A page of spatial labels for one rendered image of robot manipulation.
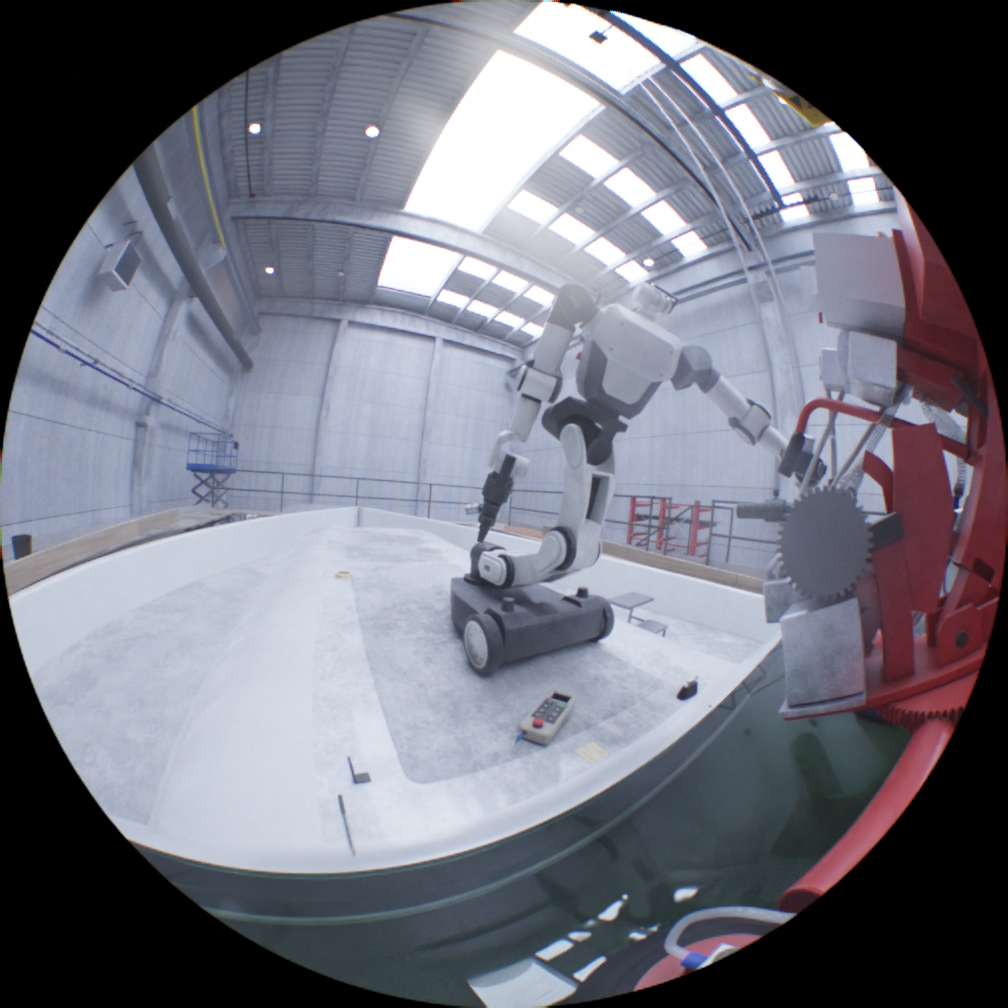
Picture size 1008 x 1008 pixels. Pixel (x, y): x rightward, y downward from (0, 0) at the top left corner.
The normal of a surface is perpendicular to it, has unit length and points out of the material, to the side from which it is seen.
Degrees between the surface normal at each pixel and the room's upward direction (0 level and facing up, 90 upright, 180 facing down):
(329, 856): 40
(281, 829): 5
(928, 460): 90
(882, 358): 90
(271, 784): 7
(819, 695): 90
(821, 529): 90
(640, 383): 118
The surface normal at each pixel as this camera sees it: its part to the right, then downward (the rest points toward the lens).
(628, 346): -0.05, 0.48
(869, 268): -0.88, -0.06
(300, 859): 0.34, -0.72
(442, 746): 0.07, -1.00
